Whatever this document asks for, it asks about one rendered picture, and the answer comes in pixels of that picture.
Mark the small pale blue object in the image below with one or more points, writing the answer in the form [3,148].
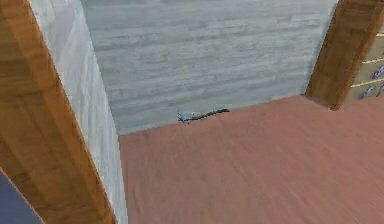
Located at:
[185,116]

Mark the brown wooden cupboard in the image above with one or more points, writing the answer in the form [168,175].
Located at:
[40,110]

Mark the brown wooden chest of drawers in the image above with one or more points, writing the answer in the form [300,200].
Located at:
[346,50]

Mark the dark blue panel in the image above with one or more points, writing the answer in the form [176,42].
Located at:
[11,203]

